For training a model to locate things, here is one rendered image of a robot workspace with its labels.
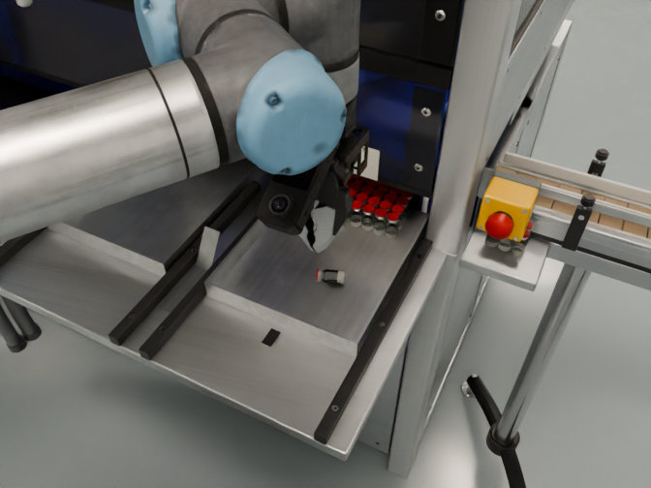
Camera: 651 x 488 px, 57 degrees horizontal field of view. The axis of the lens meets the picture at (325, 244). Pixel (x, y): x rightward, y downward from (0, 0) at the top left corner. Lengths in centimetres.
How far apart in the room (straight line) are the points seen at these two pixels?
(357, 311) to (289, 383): 16
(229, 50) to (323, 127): 8
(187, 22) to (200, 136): 12
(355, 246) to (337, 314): 15
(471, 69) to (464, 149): 13
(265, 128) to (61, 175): 12
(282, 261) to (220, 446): 92
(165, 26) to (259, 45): 10
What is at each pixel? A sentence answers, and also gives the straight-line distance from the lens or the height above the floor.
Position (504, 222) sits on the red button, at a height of 101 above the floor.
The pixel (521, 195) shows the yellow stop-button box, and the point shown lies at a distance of 95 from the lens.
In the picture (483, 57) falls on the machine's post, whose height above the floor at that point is 124.
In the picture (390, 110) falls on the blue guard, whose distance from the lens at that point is 91.
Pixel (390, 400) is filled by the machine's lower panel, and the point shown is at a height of 36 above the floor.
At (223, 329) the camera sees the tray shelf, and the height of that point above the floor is 88.
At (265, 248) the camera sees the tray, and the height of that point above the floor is 88.
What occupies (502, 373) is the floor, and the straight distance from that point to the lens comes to 200.
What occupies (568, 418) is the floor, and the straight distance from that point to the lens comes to 198.
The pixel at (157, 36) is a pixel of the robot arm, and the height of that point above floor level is 141.
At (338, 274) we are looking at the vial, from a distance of 96.
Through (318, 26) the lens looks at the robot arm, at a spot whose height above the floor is 139.
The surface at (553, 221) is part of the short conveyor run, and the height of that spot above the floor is 93.
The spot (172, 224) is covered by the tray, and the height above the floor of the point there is 88.
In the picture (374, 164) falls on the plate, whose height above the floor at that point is 102.
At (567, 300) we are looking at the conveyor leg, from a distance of 125.
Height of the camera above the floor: 162
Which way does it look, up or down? 45 degrees down
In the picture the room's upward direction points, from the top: straight up
